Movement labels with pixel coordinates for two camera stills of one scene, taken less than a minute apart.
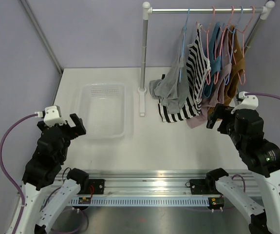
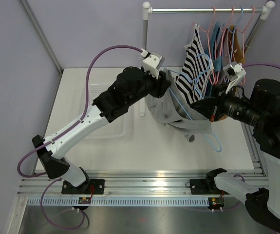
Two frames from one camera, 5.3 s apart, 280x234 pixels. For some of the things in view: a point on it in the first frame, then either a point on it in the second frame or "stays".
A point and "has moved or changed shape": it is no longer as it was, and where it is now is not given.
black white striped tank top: x=197 y=65 has moved or changed shape
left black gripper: x=75 y=131 → x=160 y=85
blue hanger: x=233 y=31 stays
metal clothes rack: x=147 y=10 stays
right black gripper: x=220 y=111 → x=212 y=107
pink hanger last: x=243 y=49 stays
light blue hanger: x=183 y=46 → x=219 y=148
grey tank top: x=173 y=90 → x=173 y=109
